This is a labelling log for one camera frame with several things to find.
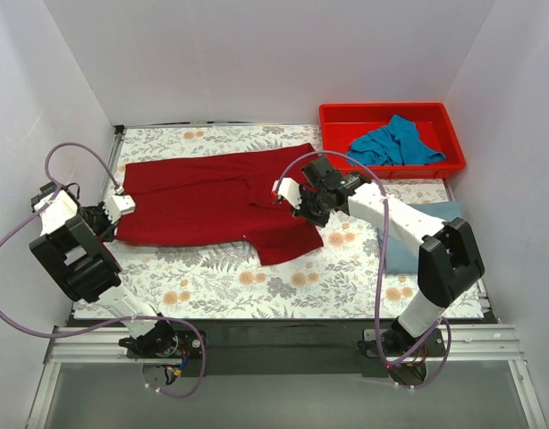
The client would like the red t shirt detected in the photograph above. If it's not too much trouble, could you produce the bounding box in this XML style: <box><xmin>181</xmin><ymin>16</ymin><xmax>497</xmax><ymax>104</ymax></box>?
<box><xmin>115</xmin><ymin>144</ymin><xmax>323</xmax><ymax>265</ymax></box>

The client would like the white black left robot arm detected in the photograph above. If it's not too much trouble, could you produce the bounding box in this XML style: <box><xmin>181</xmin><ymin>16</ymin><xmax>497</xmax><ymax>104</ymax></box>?
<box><xmin>30</xmin><ymin>182</ymin><xmax>179</xmax><ymax>358</ymax></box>

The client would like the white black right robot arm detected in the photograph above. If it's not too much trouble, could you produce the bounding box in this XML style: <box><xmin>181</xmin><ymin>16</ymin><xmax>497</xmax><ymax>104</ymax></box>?
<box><xmin>273</xmin><ymin>178</ymin><xmax>485</xmax><ymax>357</ymax></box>

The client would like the floral patterned table mat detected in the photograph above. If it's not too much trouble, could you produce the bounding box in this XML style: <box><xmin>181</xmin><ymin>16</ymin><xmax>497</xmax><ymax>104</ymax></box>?
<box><xmin>109</xmin><ymin>125</ymin><xmax>418</xmax><ymax>319</ymax></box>

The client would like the folded grey-blue t shirt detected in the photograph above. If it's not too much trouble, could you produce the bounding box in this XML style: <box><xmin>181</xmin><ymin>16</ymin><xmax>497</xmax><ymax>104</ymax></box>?
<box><xmin>378</xmin><ymin>198</ymin><xmax>461</xmax><ymax>274</ymax></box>

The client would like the teal crumpled t shirt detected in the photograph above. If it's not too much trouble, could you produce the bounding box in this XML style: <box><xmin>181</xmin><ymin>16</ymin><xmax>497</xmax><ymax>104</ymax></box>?
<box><xmin>347</xmin><ymin>115</ymin><xmax>446</xmax><ymax>166</ymax></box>

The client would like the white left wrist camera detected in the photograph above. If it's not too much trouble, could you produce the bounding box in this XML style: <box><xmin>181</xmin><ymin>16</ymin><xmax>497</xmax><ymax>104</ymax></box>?
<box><xmin>104</xmin><ymin>195</ymin><xmax>136</xmax><ymax>224</ymax></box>

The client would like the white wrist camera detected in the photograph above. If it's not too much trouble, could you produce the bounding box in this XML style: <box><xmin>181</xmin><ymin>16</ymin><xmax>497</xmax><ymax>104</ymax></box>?
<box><xmin>104</xmin><ymin>195</ymin><xmax>136</xmax><ymax>224</ymax></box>
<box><xmin>272</xmin><ymin>177</ymin><xmax>306</xmax><ymax>210</ymax></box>

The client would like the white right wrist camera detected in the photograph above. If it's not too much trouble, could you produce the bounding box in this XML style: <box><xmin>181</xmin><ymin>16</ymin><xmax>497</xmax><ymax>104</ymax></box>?
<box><xmin>272</xmin><ymin>177</ymin><xmax>306</xmax><ymax>210</ymax></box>

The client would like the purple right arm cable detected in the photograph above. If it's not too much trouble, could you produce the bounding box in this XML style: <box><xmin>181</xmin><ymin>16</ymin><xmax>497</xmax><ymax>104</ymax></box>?
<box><xmin>274</xmin><ymin>150</ymin><xmax>451</xmax><ymax>391</ymax></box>

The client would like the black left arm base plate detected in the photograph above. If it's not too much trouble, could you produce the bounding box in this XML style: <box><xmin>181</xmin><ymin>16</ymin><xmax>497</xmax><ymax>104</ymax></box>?
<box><xmin>118</xmin><ymin>330</ymin><xmax>207</xmax><ymax>359</ymax></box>

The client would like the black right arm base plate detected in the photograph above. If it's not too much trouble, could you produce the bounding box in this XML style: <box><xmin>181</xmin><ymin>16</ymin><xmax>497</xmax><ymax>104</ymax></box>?
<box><xmin>357</xmin><ymin>328</ymin><xmax>445</xmax><ymax>358</ymax></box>

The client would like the aluminium frame rail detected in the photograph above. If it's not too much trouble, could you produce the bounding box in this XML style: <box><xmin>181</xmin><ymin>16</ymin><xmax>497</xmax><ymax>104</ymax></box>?
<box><xmin>48</xmin><ymin>324</ymin><xmax>525</xmax><ymax>362</ymax></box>

